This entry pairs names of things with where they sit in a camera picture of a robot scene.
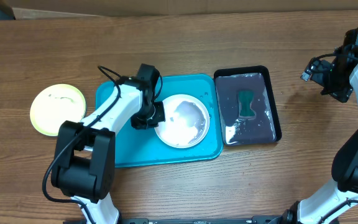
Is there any white round plate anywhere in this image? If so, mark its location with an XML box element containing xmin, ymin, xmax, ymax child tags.
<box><xmin>155</xmin><ymin>94</ymin><xmax>210</xmax><ymax>149</ymax></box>

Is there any green sponge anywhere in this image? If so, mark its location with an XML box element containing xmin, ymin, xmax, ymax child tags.
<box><xmin>238</xmin><ymin>90</ymin><xmax>255</xmax><ymax>118</ymax></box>

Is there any yellow round plate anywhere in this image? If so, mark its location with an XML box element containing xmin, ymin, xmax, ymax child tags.
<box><xmin>30</xmin><ymin>84</ymin><xmax>86</xmax><ymax>136</ymax></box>

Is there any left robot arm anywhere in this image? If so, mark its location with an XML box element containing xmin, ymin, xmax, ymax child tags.
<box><xmin>42</xmin><ymin>75</ymin><xmax>164</xmax><ymax>223</ymax></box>

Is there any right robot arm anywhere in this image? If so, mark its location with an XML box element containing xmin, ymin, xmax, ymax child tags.
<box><xmin>271</xmin><ymin>44</ymin><xmax>358</xmax><ymax>223</ymax></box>

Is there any teal plastic tray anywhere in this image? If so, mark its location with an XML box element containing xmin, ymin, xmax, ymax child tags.
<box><xmin>95</xmin><ymin>73</ymin><xmax>224</xmax><ymax>169</ymax></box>

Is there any black water tray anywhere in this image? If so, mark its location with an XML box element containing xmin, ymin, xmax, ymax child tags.
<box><xmin>214</xmin><ymin>65</ymin><xmax>282</xmax><ymax>146</ymax></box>

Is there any cardboard backdrop panel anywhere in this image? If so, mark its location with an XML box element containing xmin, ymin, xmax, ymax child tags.
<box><xmin>6</xmin><ymin>0</ymin><xmax>358</xmax><ymax>16</ymax></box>

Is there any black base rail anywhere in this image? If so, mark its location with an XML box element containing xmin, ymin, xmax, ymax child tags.
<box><xmin>63</xmin><ymin>214</ymin><xmax>291</xmax><ymax>224</ymax></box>

